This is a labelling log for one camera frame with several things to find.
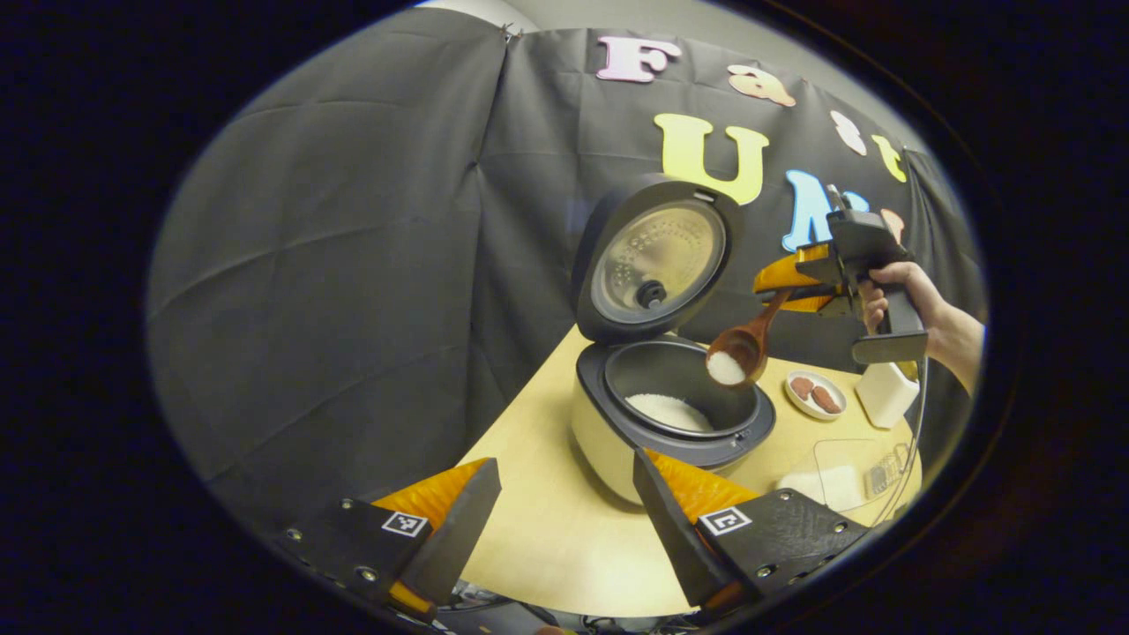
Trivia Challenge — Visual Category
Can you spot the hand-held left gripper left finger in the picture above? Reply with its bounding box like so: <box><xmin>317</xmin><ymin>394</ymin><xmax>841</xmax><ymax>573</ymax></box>
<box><xmin>280</xmin><ymin>457</ymin><xmax>504</xmax><ymax>623</ymax></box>

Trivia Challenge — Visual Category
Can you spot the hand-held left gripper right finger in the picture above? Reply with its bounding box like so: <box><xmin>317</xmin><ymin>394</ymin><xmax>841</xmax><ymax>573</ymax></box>
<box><xmin>632</xmin><ymin>448</ymin><xmax>879</xmax><ymax>616</ymax></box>

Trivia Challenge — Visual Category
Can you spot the brown wooden spoon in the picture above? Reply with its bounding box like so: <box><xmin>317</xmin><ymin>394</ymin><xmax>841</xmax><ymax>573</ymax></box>
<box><xmin>706</xmin><ymin>289</ymin><xmax>795</xmax><ymax>392</ymax></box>

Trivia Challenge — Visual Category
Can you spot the grey rice cooker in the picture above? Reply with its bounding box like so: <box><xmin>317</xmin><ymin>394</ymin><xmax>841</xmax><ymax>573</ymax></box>
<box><xmin>569</xmin><ymin>175</ymin><xmax>777</xmax><ymax>506</ymax></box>

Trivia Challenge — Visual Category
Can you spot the small white rice portion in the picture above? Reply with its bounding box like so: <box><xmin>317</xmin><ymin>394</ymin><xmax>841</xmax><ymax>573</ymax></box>
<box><xmin>707</xmin><ymin>350</ymin><xmax>747</xmax><ymax>387</ymax></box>

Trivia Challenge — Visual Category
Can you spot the white rice heap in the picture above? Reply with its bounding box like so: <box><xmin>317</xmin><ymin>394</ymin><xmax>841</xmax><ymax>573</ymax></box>
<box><xmin>624</xmin><ymin>393</ymin><xmax>715</xmax><ymax>434</ymax></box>

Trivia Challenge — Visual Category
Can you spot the clear box of white rice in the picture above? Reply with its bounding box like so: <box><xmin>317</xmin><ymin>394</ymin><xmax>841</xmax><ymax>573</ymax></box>
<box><xmin>776</xmin><ymin>438</ymin><xmax>909</xmax><ymax>514</ymax></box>

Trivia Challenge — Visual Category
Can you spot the wire chopstick holder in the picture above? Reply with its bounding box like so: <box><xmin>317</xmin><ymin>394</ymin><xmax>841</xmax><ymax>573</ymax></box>
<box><xmin>863</xmin><ymin>444</ymin><xmax>912</xmax><ymax>501</ymax></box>

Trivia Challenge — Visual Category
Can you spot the white round plate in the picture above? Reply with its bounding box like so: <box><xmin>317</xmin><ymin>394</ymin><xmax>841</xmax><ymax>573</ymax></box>
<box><xmin>783</xmin><ymin>370</ymin><xmax>849</xmax><ymax>422</ymax></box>

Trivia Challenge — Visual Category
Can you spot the white toaster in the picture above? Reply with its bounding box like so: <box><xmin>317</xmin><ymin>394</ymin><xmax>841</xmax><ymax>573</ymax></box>
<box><xmin>854</xmin><ymin>360</ymin><xmax>921</xmax><ymax>430</ymax></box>

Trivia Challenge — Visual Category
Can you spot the black backdrop cloth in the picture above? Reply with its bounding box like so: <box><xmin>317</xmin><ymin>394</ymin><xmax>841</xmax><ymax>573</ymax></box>
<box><xmin>146</xmin><ymin>7</ymin><xmax>984</xmax><ymax>530</ymax></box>

